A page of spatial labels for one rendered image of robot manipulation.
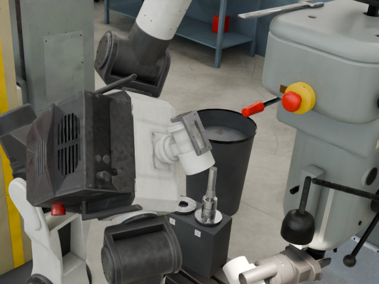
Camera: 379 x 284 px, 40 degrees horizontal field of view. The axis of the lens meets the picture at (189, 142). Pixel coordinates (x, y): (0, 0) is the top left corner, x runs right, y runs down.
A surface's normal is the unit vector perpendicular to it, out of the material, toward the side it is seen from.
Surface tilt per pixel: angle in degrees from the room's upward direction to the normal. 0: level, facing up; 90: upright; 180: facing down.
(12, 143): 90
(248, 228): 0
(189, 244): 90
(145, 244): 20
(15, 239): 90
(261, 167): 0
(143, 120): 57
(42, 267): 90
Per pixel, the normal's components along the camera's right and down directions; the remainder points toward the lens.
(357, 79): -0.28, 0.44
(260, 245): 0.07, -0.88
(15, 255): 0.71, 0.38
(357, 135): -0.70, 0.30
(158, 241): 0.16, -0.75
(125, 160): 0.74, -0.21
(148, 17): -0.54, 0.28
